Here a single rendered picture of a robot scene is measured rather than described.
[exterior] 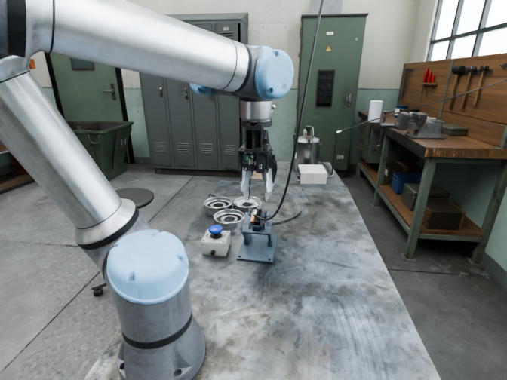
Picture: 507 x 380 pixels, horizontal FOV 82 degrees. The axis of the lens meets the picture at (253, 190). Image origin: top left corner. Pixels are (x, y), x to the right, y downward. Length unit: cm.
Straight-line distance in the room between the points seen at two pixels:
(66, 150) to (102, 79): 439
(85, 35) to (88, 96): 466
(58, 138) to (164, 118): 350
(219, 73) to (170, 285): 32
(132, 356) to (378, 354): 43
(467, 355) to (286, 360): 143
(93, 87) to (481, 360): 495
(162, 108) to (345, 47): 229
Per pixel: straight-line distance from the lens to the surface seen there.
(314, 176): 170
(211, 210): 105
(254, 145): 67
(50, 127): 51
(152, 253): 48
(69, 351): 189
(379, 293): 78
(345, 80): 381
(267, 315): 68
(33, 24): 37
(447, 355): 189
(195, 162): 396
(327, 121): 383
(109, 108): 489
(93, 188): 53
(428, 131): 244
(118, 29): 39
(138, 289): 46
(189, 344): 56
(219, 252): 84
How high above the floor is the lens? 128
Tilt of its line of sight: 22 degrees down
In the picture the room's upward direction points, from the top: straight up
